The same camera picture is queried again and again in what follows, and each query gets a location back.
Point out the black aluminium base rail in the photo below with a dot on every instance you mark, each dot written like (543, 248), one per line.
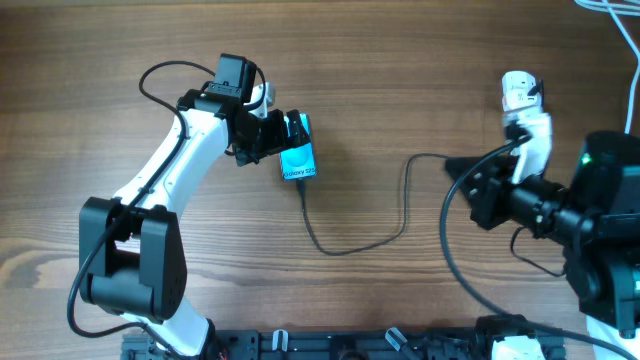
(393, 343)

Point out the Galaxy S25 smartphone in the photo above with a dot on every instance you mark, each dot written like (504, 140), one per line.
(298, 163)

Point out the white power strip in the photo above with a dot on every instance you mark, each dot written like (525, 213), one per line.
(523, 79)

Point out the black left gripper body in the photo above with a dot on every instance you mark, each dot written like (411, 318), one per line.
(261, 135)

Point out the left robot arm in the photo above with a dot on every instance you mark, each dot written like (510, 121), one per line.
(132, 268)

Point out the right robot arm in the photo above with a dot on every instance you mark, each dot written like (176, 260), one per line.
(595, 220)

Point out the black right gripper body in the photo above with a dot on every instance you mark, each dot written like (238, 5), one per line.
(530, 203)

